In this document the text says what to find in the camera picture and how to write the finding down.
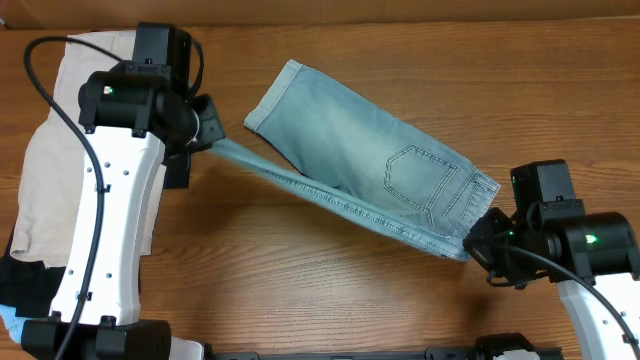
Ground light blue denim shorts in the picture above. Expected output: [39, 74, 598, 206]
[211, 60, 500, 261]

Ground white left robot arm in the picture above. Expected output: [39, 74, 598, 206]
[21, 71, 224, 359]

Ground light blue folded garment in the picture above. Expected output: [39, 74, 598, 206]
[0, 305, 28, 344]

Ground black garment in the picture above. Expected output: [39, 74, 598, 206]
[0, 149, 194, 319]

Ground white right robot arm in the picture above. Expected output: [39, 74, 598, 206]
[463, 200, 639, 359]

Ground beige shorts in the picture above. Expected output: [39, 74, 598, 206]
[9, 29, 169, 269]

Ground brown cardboard backboard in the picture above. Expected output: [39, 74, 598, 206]
[1, 0, 639, 30]

